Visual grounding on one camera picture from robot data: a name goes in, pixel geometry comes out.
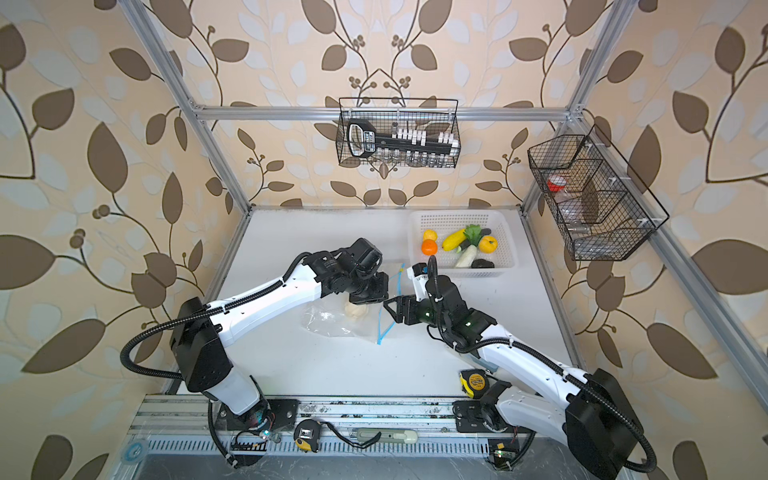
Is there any black wire basket right wall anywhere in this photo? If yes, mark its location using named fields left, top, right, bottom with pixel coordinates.
left=527, top=126, right=669, bottom=261

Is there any pale green utility knife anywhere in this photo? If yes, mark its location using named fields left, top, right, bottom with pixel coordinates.
left=355, top=428, right=419, bottom=445

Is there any red item in wire basket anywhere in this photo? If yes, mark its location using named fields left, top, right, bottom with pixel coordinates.
left=546, top=174, right=567, bottom=194

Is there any yellow orange with green stem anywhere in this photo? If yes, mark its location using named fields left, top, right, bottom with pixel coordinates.
left=477, top=235, right=498, bottom=254

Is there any light blue case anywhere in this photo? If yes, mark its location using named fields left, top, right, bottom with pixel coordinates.
left=470, top=357, right=498, bottom=372

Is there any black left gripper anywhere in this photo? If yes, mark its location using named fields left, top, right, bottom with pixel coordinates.
left=346, top=269, right=395, bottom=302

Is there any black wire basket back wall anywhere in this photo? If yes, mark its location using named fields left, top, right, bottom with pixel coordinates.
left=335, top=95, right=462, bottom=169

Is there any white radish with green leaves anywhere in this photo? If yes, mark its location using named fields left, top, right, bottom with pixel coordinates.
left=454, top=225, right=483, bottom=268

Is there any dark eggplant toy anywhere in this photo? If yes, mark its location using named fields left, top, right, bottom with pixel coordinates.
left=471, top=259, right=495, bottom=269

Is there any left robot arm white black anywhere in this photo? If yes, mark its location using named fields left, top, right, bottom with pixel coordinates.
left=120, top=238, right=389, bottom=422

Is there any aluminium frame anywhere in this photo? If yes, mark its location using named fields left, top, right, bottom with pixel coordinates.
left=116, top=0, right=768, bottom=415

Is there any yellow black tape measure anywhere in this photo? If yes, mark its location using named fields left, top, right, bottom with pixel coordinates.
left=459, top=369, right=489, bottom=400

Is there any orange toy fruit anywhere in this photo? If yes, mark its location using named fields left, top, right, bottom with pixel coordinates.
left=421, top=238, right=439, bottom=257

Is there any black wire basket wall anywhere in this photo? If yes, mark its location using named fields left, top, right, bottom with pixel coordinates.
left=527, top=126, right=669, bottom=261
left=335, top=95, right=462, bottom=169

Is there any clear zip bag blue zipper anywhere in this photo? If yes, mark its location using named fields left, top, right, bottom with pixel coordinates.
left=302, top=294, right=396, bottom=345

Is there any white plastic perforated basket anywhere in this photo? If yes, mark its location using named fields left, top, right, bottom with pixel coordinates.
left=408, top=210, right=518, bottom=278

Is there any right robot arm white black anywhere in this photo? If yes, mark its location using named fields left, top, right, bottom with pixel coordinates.
left=383, top=261, right=658, bottom=479

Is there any yellow corn toy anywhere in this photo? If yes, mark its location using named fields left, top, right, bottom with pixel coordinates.
left=442, top=229, right=467, bottom=251

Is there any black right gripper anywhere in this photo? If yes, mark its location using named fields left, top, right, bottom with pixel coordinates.
left=384, top=293, right=450, bottom=331

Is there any black tape measure on rail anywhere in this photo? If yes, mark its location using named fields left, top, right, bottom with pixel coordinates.
left=293, top=419, right=322, bottom=453

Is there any black tool in wire basket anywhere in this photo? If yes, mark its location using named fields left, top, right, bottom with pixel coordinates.
left=344, top=119, right=461, bottom=160

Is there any beige potato toy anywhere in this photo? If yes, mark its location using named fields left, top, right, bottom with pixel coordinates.
left=344, top=302, right=369, bottom=321

